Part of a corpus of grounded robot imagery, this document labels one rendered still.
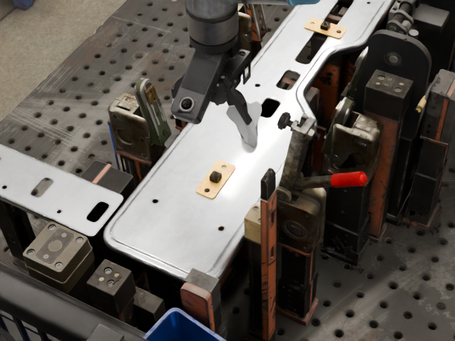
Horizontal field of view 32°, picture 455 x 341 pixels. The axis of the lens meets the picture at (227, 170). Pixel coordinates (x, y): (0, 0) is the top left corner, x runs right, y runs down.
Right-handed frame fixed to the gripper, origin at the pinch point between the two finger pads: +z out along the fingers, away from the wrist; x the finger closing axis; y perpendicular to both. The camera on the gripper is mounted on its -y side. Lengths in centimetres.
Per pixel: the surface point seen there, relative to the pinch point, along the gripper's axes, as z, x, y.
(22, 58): 110, 148, 95
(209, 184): 10.8, 0.4, -1.6
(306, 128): -10.3, -17.0, -1.1
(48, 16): 109, 155, 121
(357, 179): -3.4, -25.7, -1.1
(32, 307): -43, -20, -57
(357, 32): 10, -7, 49
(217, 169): 10.8, 0.8, 2.1
